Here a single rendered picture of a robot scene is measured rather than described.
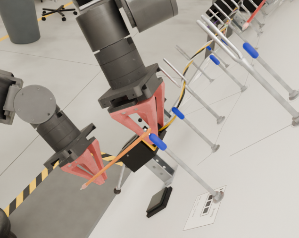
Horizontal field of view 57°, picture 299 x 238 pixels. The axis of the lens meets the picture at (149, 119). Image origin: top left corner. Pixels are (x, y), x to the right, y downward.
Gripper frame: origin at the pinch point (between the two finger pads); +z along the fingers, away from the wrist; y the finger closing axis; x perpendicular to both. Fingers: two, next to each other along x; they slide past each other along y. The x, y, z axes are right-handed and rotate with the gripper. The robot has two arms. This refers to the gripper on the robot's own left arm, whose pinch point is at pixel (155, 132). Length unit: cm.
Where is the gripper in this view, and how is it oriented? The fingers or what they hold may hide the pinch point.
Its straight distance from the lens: 42.5
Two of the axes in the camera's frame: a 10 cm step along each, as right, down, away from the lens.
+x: -8.7, 2.5, 4.3
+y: 2.9, -4.7, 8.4
